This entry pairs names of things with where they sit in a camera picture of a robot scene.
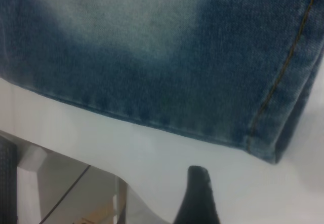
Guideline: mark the white frame post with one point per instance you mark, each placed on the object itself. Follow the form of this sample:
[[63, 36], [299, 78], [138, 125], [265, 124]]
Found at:
[[29, 173]]

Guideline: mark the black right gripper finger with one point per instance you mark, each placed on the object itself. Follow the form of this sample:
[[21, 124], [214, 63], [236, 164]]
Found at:
[[198, 198]]

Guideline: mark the blue denim jeans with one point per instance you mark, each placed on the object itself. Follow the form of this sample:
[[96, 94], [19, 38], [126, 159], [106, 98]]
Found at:
[[162, 56]]

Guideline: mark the metal table leg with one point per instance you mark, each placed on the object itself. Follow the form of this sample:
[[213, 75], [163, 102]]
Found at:
[[122, 203]]

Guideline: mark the black mesh panel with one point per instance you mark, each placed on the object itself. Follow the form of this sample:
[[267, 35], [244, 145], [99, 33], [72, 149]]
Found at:
[[7, 178]]

